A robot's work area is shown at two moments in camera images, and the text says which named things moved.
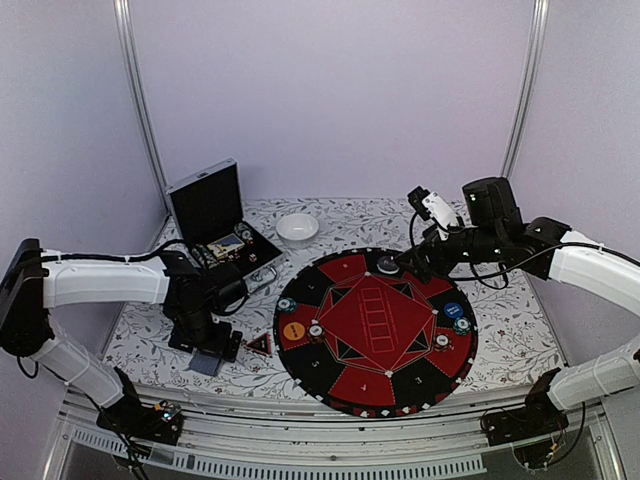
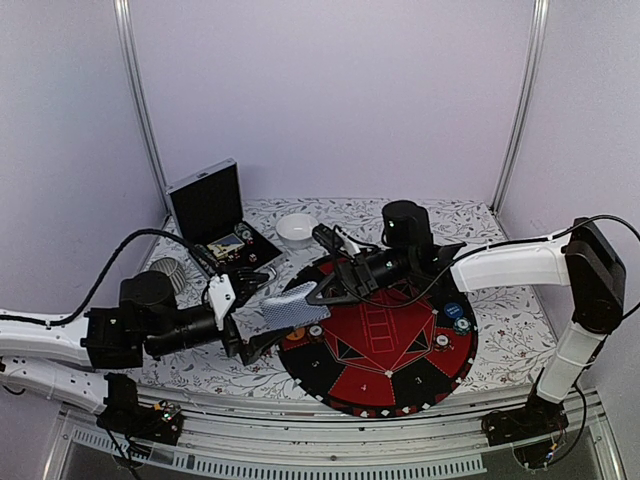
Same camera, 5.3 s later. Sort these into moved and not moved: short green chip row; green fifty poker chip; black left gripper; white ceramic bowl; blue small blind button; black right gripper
Moved: black left gripper; black right gripper
Not moved: green fifty poker chip; white ceramic bowl; short green chip row; blue small blind button
